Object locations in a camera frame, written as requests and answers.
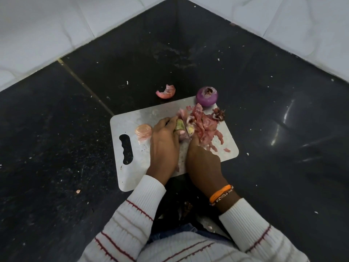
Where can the pile of onion peels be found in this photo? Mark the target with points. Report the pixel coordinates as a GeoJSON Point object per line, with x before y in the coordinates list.
{"type": "Point", "coordinates": [205, 125]}

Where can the white striped sweater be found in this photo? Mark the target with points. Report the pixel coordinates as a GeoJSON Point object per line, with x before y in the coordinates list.
{"type": "Point", "coordinates": [185, 249]}

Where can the person's left forearm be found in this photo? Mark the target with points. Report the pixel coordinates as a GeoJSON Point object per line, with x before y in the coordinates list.
{"type": "Point", "coordinates": [128, 221]}

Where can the onion peel piece off board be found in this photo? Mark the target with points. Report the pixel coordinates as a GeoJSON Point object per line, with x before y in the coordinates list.
{"type": "Point", "coordinates": [165, 93]}

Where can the person's right hand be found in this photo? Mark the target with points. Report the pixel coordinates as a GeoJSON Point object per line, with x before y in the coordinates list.
{"type": "Point", "coordinates": [204, 166]}

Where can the person's right forearm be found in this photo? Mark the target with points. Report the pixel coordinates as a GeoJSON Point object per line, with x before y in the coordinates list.
{"type": "Point", "coordinates": [253, 231]}

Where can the red onion with dry roots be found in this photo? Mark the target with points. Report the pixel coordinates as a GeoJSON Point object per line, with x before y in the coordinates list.
{"type": "Point", "coordinates": [179, 125]}

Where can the person's left hand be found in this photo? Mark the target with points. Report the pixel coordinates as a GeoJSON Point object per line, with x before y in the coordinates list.
{"type": "Point", "coordinates": [163, 150]}

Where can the steel cutting board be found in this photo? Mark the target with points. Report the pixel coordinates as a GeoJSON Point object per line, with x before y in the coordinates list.
{"type": "Point", "coordinates": [136, 174]}

